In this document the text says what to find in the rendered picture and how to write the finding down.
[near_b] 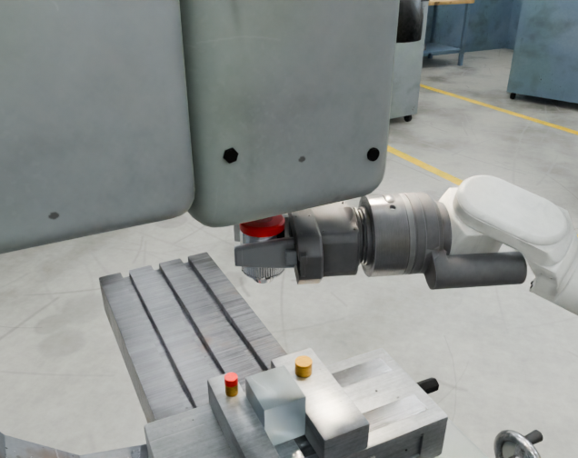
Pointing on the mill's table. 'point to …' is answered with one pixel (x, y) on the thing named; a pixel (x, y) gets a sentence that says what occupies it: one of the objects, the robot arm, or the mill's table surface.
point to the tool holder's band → (264, 227)
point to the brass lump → (303, 366)
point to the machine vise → (183, 433)
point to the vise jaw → (327, 410)
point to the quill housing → (286, 103)
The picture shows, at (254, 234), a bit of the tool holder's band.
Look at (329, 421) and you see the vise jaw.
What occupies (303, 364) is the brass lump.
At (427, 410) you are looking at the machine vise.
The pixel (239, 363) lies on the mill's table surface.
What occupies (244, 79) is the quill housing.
